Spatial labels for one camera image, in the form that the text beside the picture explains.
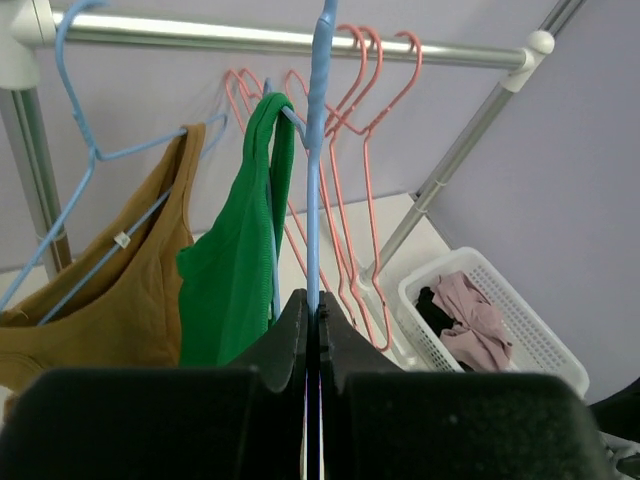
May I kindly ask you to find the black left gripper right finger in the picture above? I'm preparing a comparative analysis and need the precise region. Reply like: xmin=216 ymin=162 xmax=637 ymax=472
xmin=319 ymin=292 xmax=400 ymax=479

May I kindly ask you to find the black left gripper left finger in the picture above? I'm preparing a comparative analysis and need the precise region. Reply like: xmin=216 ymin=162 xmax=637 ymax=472
xmin=232 ymin=289 xmax=306 ymax=479

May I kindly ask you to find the green tank top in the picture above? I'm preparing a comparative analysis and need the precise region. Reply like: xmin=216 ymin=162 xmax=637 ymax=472
xmin=176 ymin=92 xmax=297 ymax=367

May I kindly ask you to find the mauve tank top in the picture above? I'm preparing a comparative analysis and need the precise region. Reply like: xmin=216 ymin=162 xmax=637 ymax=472
xmin=432 ymin=271 xmax=513 ymax=372

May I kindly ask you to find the brown tank top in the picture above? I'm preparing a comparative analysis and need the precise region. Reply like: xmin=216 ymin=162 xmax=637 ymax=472
xmin=1 ymin=123 xmax=206 ymax=396

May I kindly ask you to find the blue wire hanger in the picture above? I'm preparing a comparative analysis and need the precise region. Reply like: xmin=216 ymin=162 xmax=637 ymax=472
xmin=0 ymin=0 xmax=229 ymax=326
xmin=282 ymin=0 xmax=338 ymax=326

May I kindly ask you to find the black tank top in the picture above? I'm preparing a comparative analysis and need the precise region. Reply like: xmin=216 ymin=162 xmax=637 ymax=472
xmin=415 ymin=287 xmax=457 ymax=338

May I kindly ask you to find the white and grey garment rack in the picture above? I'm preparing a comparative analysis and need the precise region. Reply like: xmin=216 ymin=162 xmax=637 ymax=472
xmin=0 ymin=0 xmax=556 ymax=366

